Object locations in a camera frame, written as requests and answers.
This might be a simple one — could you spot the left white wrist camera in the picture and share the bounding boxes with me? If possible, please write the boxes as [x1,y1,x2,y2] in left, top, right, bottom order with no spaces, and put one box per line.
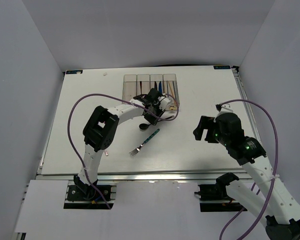
[158,96,173,110]

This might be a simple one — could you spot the aluminium table frame rail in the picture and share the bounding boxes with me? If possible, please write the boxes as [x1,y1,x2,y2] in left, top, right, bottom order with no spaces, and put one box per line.
[35,169,252,181]

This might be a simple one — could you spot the blue knife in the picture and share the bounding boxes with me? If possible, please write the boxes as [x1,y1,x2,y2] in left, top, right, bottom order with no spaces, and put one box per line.
[158,81,163,94]

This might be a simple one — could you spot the green handled fork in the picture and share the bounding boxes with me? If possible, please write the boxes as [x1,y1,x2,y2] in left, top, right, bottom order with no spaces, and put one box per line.
[129,128,160,158]

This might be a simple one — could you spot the left blue table sticker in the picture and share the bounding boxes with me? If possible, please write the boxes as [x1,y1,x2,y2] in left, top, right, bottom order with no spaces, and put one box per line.
[65,69,83,75]

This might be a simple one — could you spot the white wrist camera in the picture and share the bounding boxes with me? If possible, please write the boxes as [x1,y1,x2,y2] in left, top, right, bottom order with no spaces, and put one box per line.
[158,96,173,110]
[215,103,233,119]

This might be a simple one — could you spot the blue table sticker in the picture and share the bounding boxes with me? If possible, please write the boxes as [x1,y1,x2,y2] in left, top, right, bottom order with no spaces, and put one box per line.
[213,65,232,70]
[65,69,83,75]

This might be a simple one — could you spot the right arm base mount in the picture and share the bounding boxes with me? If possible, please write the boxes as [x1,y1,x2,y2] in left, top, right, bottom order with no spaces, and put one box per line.
[194,172,243,213]

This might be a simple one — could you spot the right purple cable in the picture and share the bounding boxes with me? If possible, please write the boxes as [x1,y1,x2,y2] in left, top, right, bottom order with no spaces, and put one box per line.
[216,99,280,240]

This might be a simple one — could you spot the black knife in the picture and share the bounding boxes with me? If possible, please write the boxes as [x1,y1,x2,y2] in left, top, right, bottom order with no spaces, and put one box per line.
[154,81,158,90]

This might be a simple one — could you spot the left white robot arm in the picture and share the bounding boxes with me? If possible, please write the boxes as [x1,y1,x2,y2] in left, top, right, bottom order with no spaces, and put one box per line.
[74,88,171,200]

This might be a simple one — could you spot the right blue table sticker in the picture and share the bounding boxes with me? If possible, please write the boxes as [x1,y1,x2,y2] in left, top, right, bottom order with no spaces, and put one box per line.
[213,65,232,70]

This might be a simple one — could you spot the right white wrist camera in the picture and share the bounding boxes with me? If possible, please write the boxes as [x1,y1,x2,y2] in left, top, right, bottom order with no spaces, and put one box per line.
[215,103,233,119]

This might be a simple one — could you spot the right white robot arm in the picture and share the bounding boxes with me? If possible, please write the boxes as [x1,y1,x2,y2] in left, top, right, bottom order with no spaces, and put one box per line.
[193,109,300,240]

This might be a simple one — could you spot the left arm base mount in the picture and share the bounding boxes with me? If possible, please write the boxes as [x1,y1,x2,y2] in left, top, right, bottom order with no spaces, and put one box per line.
[63,183,117,210]

